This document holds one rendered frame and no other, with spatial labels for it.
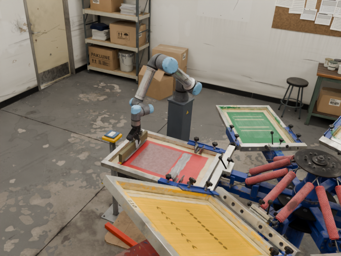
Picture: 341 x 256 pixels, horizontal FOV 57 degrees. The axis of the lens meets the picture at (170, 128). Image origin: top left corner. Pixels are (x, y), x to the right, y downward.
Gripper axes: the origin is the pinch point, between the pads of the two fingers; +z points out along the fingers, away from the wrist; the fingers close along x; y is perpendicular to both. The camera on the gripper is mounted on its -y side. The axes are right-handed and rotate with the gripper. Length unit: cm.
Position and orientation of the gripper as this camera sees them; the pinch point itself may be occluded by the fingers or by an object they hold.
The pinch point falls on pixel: (133, 147)
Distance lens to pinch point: 257.9
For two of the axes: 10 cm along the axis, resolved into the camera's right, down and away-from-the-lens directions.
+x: -9.1, -2.6, 3.3
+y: 4.1, -4.2, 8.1
